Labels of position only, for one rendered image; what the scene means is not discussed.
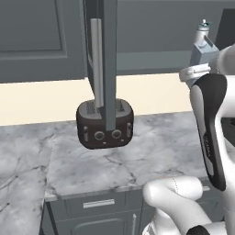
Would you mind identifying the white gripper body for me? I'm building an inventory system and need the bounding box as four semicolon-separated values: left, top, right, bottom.
178;62;213;90

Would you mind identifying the white bottle with green cap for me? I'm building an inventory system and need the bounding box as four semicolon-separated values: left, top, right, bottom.
193;18;213;47

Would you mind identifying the grey open cabinet door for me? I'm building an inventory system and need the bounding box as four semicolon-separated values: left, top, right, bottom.
84;0;118;132

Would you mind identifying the grey base cabinet door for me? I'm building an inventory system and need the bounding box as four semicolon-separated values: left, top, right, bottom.
54;210;145;235

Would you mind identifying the dark brown toaster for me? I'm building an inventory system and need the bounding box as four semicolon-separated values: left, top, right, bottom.
75;98;135;151

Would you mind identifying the grey drawer front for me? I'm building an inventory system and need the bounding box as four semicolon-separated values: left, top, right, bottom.
63;190;147;220
196;180;229;224

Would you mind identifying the grey open wall cabinet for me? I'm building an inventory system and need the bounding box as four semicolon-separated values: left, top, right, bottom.
116;0;235;76

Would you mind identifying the silver cabinet door handle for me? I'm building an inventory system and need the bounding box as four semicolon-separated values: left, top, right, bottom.
89;17;105;108

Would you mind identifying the grey closed wall cabinet door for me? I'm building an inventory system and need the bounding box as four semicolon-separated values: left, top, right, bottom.
0;0;88;84

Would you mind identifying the silver base cabinet handle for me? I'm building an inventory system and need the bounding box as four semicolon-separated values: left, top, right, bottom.
131;213;138;235

